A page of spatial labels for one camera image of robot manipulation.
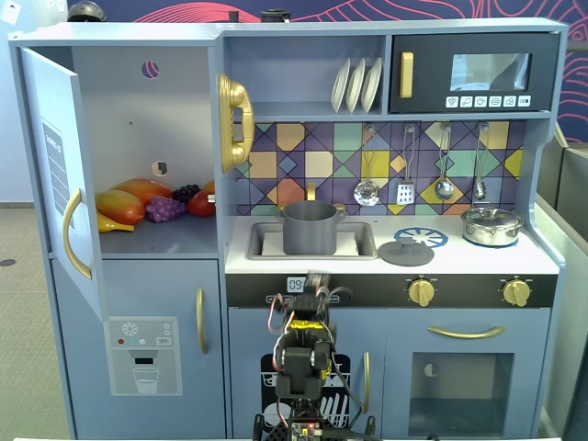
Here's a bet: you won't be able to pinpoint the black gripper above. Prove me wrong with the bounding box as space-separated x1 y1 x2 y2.
305 269 333 300

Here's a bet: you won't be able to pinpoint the blue toy kitchen cabinet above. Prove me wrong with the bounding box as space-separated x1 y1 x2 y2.
7 17 570 440

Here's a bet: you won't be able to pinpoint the gray plastic pot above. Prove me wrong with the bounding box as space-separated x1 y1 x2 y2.
275 200 346 256

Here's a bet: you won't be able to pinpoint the gray toy sink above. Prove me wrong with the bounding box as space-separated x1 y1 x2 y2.
246 221 379 262

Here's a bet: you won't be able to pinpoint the blue dishwasher door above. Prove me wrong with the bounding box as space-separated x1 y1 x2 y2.
228 307 387 440

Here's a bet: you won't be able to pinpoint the gray pot lid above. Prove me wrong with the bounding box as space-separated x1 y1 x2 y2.
377 237 435 266

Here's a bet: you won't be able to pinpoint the metal skimmer spoon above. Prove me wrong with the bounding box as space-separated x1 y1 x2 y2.
353 124 381 207

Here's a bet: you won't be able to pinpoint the gold stove knob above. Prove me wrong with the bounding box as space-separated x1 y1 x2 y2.
502 278 533 308
407 278 436 308

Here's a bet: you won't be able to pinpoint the blue oven door with window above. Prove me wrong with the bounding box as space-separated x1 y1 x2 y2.
385 308 551 437

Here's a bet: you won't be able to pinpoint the metal slotted spatula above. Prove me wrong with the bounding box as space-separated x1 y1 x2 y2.
396 124 417 206

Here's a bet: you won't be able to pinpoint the red toy apple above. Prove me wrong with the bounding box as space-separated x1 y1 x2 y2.
187 190 217 218

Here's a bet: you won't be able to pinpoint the metal ladle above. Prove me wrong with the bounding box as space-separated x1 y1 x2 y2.
434 122 455 201

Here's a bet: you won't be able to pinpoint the dark toy grapes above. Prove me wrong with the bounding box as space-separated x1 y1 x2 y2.
172 184 202 205

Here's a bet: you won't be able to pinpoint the blue fridge door with dispenser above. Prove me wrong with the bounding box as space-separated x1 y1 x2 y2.
51 258 227 440

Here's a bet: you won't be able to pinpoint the purple toy grapes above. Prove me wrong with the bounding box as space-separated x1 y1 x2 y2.
145 196 188 224

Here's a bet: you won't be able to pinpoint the shiny steel pot with lid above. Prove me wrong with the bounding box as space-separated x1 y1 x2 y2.
460 206 525 247

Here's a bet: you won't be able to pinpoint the small metal spoon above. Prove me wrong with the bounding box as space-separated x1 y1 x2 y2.
472 122 491 201

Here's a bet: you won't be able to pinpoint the large orange red mango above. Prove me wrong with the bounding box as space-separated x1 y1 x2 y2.
109 178 175 208

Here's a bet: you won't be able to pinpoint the white toy plate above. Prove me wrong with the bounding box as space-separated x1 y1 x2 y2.
359 57 383 114
330 58 353 115
345 57 368 115

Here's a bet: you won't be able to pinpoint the gold toy telephone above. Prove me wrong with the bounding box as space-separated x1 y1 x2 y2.
217 73 256 175

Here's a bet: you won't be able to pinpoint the small yellow red mango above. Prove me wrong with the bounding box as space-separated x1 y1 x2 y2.
95 189 147 226

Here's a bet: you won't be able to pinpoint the yellow toy banana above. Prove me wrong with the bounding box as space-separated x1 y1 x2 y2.
96 211 137 234

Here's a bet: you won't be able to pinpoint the black toy microwave door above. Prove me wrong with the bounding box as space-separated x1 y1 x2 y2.
388 32 560 114

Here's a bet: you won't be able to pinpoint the open fridge door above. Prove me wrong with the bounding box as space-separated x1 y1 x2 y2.
18 47 109 322

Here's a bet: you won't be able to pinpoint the dark helmet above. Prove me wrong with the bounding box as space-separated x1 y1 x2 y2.
67 0 107 23

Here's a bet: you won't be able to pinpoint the gold dishwasher door handle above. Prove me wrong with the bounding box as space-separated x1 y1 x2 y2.
362 352 371 414

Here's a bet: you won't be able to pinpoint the gold fridge door handle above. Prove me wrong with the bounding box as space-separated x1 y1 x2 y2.
196 288 210 356

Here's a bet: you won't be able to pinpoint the gold oven door handle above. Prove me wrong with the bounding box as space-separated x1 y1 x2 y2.
426 324 506 340

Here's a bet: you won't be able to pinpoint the gold microwave handle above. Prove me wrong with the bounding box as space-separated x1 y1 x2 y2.
399 51 414 99

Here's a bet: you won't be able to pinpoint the long curved gold door handle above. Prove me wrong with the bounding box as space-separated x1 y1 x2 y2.
62 187 94 280

